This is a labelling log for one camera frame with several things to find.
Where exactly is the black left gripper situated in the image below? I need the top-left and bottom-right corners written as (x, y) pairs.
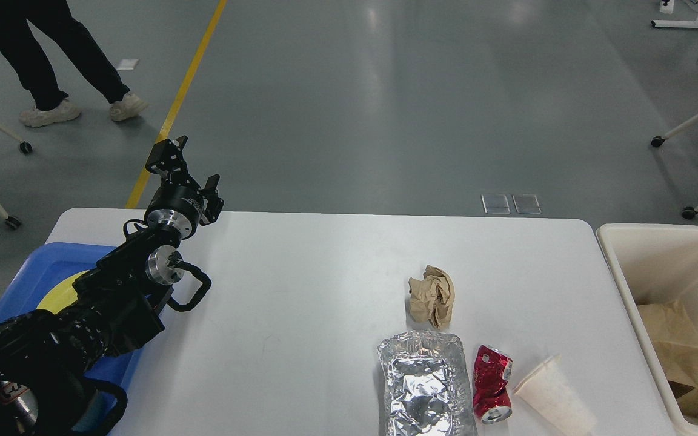
top-left (144, 136), bottom-right (225, 240)

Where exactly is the yellow plastic plate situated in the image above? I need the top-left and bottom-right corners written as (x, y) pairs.
top-left (36, 270), bottom-right (88, 314)

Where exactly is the brown paper ball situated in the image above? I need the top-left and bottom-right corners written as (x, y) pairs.
top-left (408, 265), bottom-right (456, 329)

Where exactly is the brown paper bag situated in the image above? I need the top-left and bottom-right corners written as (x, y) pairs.
top-left (665, 352), bottom-right (698, 417)
top-left (637, 300), bottom-right (698, 398)

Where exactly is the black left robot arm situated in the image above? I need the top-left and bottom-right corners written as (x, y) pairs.
top-left (0, 136), bottom-right (224, 435)

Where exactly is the blue plastic tray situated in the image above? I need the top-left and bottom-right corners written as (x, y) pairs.
top-left (0, 242), bottom-right (141, 435)

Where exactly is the person in black trousers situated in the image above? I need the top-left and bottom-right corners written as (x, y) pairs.
top-left (0, 1), bottom-right (148, 128)

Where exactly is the aluminium foil tray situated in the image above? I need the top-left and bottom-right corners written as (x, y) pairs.
top-left (377, 329), bottom-right (477, 435)

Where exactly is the crushed red soda can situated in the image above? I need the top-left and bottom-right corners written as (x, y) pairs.
top-left (473, 345), bottom-right (513, 425)

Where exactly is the white paper cup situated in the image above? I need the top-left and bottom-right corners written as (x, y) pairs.
top-left (512, 354), bottom-right (597, 435)

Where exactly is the beige plastic bin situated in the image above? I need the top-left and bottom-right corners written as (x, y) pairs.
top-left (597, 224), bottom-right (698, 435)

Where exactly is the brown paper bag in bin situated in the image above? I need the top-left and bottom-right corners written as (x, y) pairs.
top-left (665, 352), bottom-right (698, 417)

